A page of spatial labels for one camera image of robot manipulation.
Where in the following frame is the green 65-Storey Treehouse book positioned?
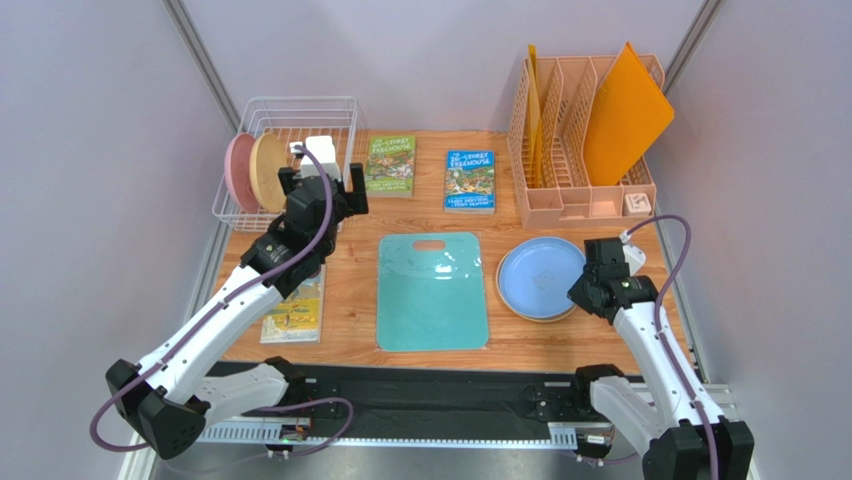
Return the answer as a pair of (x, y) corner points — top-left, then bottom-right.
(364, 135), (416, 198)

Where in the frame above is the yellow bear plate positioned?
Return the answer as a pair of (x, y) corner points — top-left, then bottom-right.
(494, 253), (577, 324)

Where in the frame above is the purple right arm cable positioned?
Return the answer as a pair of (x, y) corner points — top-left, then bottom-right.
(576, 214), (721, 480)

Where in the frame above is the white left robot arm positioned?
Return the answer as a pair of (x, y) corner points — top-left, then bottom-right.
(90, 163), (369, 460)

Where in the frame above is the thin orange folder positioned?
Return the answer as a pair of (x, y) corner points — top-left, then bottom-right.
(527, 44), (542, 188)

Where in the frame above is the blue plate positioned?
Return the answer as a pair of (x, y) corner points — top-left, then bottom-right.
(500, 236), (586, 318)

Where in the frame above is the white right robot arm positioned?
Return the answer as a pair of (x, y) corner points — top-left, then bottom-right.
(567, 238), (755, 479)

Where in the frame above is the white wire dish rack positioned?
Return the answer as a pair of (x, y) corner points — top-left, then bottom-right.
(212, 96), (369, 233)

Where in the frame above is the Brideshead Revisited paperback book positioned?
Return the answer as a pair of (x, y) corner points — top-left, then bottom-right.
(259, 267), (326, 344)

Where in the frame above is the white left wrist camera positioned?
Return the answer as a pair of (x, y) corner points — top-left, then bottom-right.
(289, 135), (342, 180)

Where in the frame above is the black base mat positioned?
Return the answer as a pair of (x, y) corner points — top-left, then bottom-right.
(199, 362), (637, 441)

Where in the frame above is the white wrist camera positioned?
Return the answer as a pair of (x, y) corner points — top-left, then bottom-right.
(289, 135), (342, 180)
(619, 230), (647, 276)

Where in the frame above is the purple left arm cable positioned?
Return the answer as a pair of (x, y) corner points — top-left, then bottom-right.
(89, 143), (355, 458)

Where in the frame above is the blue 26-Storey Treehouse book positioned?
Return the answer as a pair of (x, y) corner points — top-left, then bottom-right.
(443, 150), (496, 215)

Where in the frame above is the tan plate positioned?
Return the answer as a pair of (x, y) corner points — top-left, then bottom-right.
(249, 132), (288, 214)

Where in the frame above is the teal cutting board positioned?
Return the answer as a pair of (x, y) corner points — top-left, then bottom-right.
(376, 232), (489, 353)

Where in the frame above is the aluminium frame rail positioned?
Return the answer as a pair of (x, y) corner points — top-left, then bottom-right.
(116, 372), (760, 480)

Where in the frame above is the pink plate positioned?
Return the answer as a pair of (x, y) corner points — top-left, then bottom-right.
(224, 133), (259, 213)

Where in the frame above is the pink plastic desk organizer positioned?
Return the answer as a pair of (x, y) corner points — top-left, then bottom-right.
(507, 55), (657, 230)

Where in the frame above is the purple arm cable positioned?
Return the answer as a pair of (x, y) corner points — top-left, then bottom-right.
(89, 143), (355, 458)
(576, 214), (721, 480)

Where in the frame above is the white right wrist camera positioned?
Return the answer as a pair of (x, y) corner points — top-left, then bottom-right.
(619, 230), (647, 276)

